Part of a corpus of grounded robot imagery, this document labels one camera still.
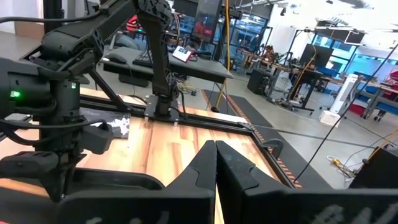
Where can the white tower appliance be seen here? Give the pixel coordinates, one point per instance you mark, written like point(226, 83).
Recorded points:
point(343, 93)

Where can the wide black monitor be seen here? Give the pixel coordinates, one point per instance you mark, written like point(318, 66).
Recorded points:
point(317, 56)

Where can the blue table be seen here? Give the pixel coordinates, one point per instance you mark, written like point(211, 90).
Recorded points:
point(382, 105)

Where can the black printed mat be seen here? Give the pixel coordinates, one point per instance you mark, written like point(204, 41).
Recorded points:
point(118, 126)

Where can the black table clamp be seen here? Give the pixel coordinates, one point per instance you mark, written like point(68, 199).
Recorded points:
point(273, 140)

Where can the black workbench desk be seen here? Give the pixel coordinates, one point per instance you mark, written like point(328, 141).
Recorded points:
point(308, 74)

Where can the black rectangular tray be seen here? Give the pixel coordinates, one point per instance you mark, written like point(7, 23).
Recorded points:
point(124, 179)

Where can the tall black monitor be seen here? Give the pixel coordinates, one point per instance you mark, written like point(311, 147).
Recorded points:
point(206, 18)

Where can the black equipment case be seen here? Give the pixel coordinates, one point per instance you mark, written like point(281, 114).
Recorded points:
point(379, 171)

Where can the black hazard-striped floor mat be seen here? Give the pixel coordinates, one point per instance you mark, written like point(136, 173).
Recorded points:
point(292, 146)

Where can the white box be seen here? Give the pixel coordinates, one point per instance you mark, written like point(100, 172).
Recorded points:
point(329, 119)

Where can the black computer mouse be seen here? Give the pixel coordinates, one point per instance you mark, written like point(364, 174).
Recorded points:
point(115, 58)

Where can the black keyboard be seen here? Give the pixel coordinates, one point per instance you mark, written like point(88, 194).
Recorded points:
point(143, 60)

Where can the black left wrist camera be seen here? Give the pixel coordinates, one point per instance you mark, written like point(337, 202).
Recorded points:
point(98, 138)

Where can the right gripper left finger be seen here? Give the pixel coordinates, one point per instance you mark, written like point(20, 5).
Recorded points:
point(202, 174)

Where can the black computer tower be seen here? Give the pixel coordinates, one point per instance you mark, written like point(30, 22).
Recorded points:
point(259, 82)

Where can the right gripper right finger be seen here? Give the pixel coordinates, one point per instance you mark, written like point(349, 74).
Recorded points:
point(233, 174)

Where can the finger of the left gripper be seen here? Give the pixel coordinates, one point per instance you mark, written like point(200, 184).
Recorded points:
point(53, 189)
point(70, 186)

